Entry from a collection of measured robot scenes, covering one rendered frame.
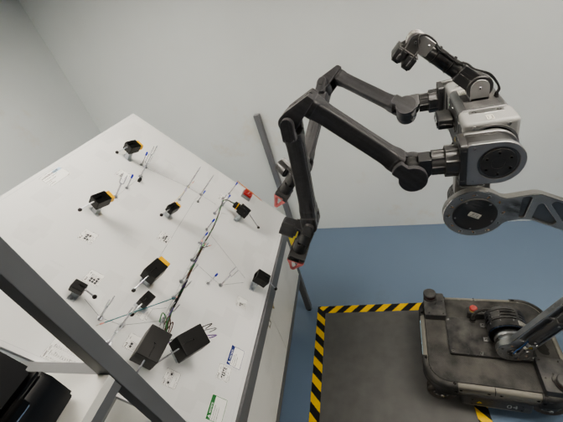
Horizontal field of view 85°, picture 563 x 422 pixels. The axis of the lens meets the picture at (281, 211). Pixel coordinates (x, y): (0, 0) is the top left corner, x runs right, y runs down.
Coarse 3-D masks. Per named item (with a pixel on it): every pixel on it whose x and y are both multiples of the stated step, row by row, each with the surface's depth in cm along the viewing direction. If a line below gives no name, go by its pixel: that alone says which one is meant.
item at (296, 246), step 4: (296, 240) 118; (292, 244) 123; (296, 244) 118; (300, 244) 117; (308, 244) 118; (292, 248) 122; (296, 248) 119; (300, 248) 118; (304, 248) 118; (292, 252) 120; (296, 252) 120; (300, 252) 119; (304, 252) 120; (288, 256) 119; (292, 256) 118; (296, 256) 119; (300, 256) 119; (304, 256) 120; (300, 260) 119; (304, 260) 118
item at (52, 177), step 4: (56, 168) 119; (60, 168) 120; (48, 172) 116; (52, 172) 117; (56, 172) 118; (60, 172) 119; (64, 172) 120; (68, 172) 121; (44, 176) 114; (48, 176) 115; (52, 176) 116; (56, 176) 117; (60, 176) 118; (64, 176) 119; (44, 180) 113; (48, 180) 114; (52, 180) 115; (56, 180) 116; (52, 184) 114
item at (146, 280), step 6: (150, 264) 106; (156, 264) 107; (162, 264) 108; (144, 270) 104; (150, 270) 104; (156, 270) 105; (162, 270) 107; (144, 276) 105; (150, 276) 104; (156, 276) 104; (144, 282) 111; (150, 282) 105; (132, 288) 100
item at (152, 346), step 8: (152, 328) 90; (160, 328) 91; (144, 336) 89; (152, 336) 88; (160, 336) 90; (168, 336) 91; (144, 344) 86; (152, 344) 88; (160, 344) 88; (136, 352) 84; (144, 352) 85; (152, 352) 86; (160, 352) 87; (136, 360) 86; (144, 360) 85; (152, 360) 85
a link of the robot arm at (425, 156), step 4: (420, 152) 88; (424, 152) 88; (428, 152) 87; (412, 156) 90; (416, 156) 89; (420, 156) 87; (424, 156) 86; (428, 156) 85; (408, 160) 88; (412, 160) 88; (416, 160) 88; (420, 160) 85; (424, 160) 84; (428, 160) 84; (408, 164) 87; (412, 164) 86; (416, 164) 85; (420, 164) 85; (424, 164) 85; (428, 164) 84; (424, 168) 85; (428, 168) 85; (428, 172) 86; (428, 176) 86
